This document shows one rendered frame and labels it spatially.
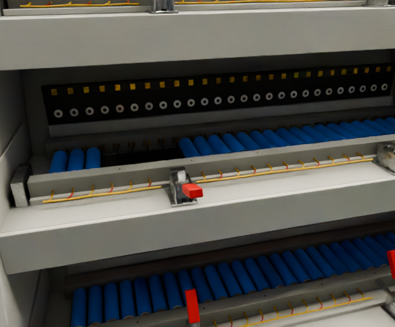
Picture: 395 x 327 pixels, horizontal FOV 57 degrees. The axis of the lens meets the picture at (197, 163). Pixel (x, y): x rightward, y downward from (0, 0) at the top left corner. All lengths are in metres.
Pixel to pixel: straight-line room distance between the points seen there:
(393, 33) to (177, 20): 0.26
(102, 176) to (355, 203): 0.29
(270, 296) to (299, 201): 0.15
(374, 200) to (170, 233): 0.24
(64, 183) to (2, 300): 0.12
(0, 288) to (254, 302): 0.29
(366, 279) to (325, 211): 0.15
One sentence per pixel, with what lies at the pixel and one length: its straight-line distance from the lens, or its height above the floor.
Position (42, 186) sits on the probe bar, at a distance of 0.42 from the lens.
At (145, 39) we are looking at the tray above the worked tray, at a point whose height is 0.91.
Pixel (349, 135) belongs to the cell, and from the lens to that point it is 0.54.
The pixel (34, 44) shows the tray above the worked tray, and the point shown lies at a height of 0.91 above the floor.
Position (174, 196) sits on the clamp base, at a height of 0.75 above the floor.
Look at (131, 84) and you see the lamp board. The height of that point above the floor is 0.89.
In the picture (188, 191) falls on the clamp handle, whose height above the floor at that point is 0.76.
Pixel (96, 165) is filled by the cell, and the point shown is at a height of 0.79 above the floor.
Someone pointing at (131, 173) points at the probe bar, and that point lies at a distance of 0.41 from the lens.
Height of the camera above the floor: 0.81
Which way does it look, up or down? 5 degrees down
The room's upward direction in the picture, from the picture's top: 6 degrees counter-clockwise
